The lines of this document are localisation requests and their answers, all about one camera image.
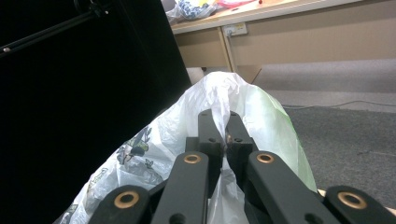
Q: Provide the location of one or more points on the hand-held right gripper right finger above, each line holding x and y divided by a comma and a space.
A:
239, 140

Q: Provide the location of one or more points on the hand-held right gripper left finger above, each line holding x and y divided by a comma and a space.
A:
208, 137

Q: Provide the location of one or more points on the white printed plastic trash bag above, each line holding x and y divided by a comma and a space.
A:
264, 118

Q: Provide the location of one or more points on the beige wooden desk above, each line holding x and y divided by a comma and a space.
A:
311, 43

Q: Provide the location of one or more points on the blue printed plastic bag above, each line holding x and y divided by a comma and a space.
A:
193, 9

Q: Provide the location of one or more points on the black curtain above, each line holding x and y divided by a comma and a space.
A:
77, 118

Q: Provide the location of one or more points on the red flat object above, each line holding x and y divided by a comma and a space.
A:
233, 3

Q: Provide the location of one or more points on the black metal stand pole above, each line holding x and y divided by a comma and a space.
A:
46, 31

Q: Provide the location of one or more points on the white wall socket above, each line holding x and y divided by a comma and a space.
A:
235, 29

